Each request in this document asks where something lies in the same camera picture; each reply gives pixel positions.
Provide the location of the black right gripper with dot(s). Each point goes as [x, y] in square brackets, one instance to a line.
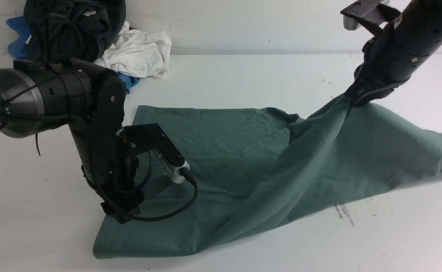
[392, 58]

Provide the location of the black crumpled garment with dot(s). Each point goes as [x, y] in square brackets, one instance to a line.
[63, 29]

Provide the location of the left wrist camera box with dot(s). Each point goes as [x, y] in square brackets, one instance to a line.
[150, 138]

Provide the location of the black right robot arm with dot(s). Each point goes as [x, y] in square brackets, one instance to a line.
[402, 41]

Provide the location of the white crumpled garment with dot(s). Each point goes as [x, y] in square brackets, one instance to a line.
[138, 53]

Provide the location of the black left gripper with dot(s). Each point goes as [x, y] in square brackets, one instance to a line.
[109, 168]

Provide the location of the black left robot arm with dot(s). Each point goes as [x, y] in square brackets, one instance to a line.
[89, 99]

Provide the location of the green long-sleeve top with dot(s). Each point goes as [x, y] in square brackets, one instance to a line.
[258, 170]

